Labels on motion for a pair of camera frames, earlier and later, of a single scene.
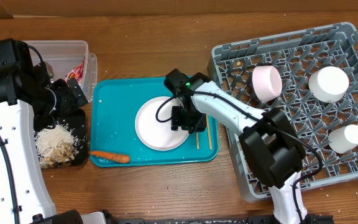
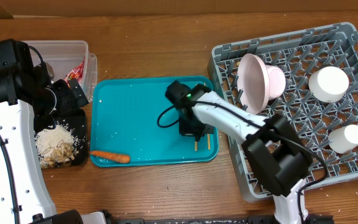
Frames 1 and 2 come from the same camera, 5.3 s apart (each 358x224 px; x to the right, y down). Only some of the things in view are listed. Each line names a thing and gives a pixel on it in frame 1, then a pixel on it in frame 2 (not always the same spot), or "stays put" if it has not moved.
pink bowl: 267,81 stays put
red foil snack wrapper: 76,73 stays put
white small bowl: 329,84 stays put
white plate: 156,135 → 253,82
